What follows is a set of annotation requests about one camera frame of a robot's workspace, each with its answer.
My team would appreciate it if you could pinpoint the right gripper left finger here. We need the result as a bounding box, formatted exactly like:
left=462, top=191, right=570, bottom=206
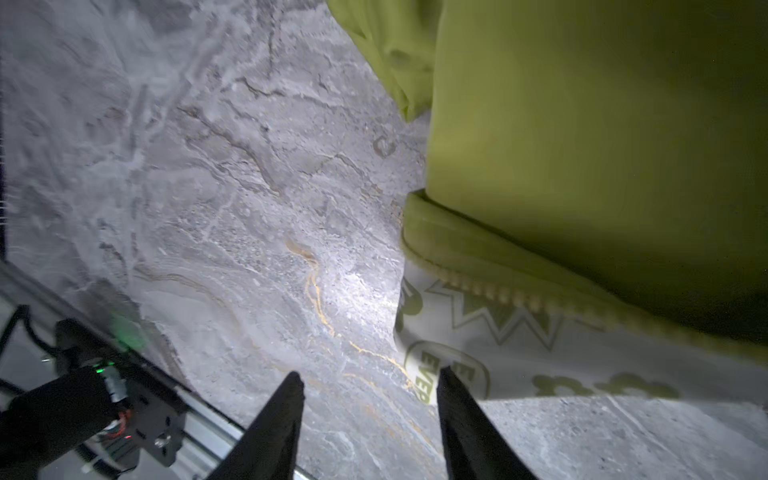
left=207, top=371, right=305, bottom=480

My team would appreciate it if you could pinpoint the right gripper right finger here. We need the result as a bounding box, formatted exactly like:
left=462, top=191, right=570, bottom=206
left=437, top=367, right=537, bottom=480

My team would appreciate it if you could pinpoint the green zip-up jacket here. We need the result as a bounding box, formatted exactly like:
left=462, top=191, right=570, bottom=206
left=329, top=1, right=767, bottom=404

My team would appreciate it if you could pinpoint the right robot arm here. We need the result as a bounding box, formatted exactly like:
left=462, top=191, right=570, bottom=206
left=1, top=354, right=534, bottom=479

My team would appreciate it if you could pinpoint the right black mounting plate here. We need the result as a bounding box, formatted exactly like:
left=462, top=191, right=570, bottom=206
left=75, top=360, right=188, bottom=479

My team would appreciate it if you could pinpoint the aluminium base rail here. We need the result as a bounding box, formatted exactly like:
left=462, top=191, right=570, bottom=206
left=0, top=260, right=319, bottom=480

